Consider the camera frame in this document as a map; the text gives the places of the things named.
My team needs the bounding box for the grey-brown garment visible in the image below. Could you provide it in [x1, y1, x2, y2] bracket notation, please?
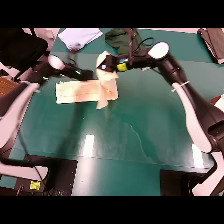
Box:
[197, 28, 224, 65]

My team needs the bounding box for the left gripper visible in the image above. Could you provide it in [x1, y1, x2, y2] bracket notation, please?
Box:
[66, 66, 97, 82]

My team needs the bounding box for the pale lilac garment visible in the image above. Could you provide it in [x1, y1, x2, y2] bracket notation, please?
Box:
[57, 28, 105, 52]

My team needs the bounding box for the black cable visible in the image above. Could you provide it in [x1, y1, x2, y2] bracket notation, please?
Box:
[133, 36, 156, 54]

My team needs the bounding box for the cream shirt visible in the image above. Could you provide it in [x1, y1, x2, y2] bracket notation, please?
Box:
[55, 50, 120, 111]

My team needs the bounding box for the black office chair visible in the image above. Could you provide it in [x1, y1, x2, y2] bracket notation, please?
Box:
[0, 28, 50, 73]

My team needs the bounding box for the dark green garment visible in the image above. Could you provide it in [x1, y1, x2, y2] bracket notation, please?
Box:
[104, 28, 143, 57]

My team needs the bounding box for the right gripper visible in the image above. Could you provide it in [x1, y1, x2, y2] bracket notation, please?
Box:
[98, 54, 132, 73]

